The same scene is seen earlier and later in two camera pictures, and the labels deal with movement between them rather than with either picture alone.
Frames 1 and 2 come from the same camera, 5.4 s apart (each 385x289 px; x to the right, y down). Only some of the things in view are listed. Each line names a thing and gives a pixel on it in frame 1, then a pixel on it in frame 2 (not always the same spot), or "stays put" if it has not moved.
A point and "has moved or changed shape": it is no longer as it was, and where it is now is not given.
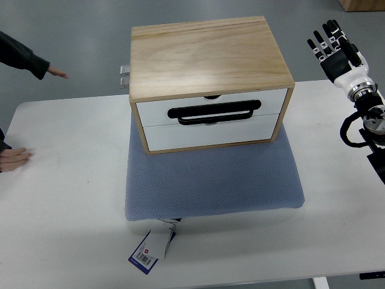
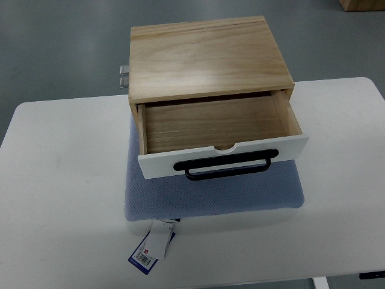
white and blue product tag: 153,247 stays put
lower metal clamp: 124,81 stays put
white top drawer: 153,114 has moved or changed shape
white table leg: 320,283 stays put
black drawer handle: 200,115 -> 187,165
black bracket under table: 371,275 stays put
